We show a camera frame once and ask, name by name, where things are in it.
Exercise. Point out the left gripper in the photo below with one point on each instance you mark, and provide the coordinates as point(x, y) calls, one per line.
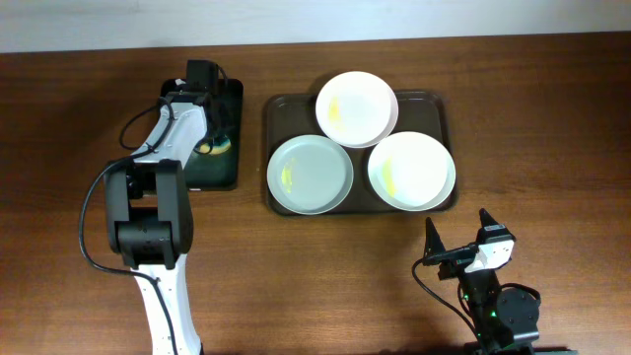
point(228, 125)

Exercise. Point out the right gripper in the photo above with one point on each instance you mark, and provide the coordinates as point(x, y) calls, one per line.
point(435, 253)

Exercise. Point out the green and yellow sponge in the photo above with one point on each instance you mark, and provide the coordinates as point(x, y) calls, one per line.
point(213, 147)

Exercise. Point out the light grey plate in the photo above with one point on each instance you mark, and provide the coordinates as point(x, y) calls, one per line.
point(309, 174)

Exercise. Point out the pale pink plate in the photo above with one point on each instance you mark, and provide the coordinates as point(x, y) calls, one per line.
point(356, 109)

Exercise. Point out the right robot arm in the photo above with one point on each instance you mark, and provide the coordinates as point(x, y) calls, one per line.
point(503, 317)

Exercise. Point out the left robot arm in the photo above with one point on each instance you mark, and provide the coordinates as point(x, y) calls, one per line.
point(148, 214)

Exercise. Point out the black rectangular sponge tray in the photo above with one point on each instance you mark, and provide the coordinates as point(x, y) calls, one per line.
point(222, 163)

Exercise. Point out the dark brown serving tray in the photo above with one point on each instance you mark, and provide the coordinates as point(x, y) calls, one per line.
point(288, 116)

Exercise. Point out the cream white plate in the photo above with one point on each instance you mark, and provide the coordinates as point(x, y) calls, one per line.
point(411, 171)

